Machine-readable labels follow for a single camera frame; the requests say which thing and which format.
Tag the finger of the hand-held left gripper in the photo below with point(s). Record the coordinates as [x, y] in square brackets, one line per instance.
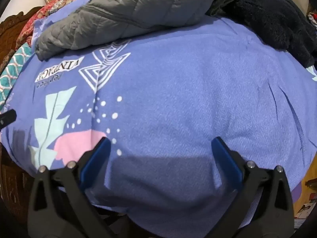
[7, 119]

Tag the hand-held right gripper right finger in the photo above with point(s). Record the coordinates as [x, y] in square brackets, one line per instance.
[226, 160]

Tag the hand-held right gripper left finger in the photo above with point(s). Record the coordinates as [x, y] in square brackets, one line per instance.
[95, 158]

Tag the grey puffer jacket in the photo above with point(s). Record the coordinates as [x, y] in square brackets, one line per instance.
[136, 10]

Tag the teal wave-patterned cloth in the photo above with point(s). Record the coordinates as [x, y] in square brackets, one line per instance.
[17, 62]

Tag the blue printed blanket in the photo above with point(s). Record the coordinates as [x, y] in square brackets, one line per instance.
[173, 91]

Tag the carved wooden headboard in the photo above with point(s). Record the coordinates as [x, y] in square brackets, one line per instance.
[10, 24]

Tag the red floral patchwork quilt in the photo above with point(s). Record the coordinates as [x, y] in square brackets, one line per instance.
[44, 11]

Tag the black fleece garment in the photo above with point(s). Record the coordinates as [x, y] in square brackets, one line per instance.
[272, 17]

